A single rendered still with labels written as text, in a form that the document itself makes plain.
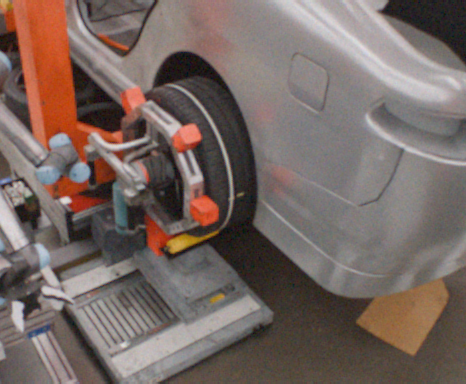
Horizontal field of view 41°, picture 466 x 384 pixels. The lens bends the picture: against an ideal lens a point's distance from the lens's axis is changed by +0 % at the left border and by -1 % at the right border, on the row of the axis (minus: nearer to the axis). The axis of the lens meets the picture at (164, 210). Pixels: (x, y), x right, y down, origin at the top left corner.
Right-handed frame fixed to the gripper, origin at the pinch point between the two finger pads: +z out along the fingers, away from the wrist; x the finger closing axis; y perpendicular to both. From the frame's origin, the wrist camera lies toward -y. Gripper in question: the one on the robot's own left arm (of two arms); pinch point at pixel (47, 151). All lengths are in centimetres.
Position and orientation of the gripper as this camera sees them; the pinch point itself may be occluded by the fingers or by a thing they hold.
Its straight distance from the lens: 267.7
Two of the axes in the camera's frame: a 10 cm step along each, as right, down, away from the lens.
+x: 7.0, 3.5, 6.2
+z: -5.6, -2.7, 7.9
